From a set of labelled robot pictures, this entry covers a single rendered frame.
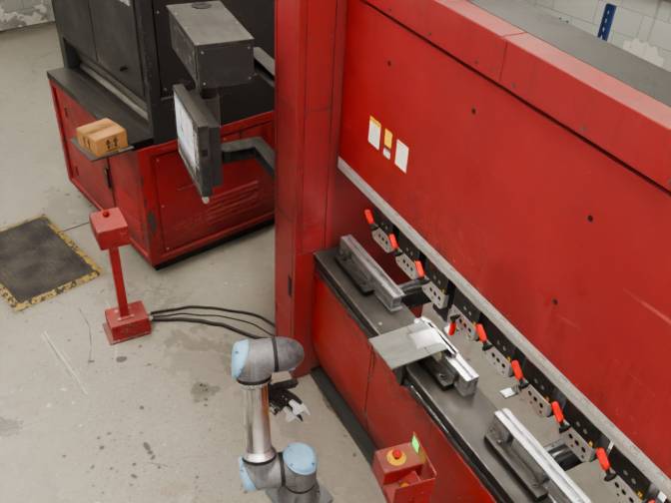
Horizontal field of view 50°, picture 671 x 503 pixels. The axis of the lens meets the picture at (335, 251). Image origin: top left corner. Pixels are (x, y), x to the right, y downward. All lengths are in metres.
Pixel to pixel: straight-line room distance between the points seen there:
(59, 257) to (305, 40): 2.74
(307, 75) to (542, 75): 1.24
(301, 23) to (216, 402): 2.09
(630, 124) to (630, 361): 0.66
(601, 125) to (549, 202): 0.33
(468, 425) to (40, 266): 3.20
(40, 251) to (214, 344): 1.52
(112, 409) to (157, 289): 1.00
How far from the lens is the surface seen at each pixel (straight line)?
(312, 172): 3.32
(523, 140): 2.26
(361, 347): 3.38
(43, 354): 4.50
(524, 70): 2.19
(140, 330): 4.46
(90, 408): 4.14
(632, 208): 2.01
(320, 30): 3.04
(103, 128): 4.29
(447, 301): 2.86
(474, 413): 2.93
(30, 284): 4.99
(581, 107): 2.04
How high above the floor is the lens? 3.04
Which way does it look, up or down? 37 degrees down
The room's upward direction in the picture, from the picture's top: 4 degrees clockwise
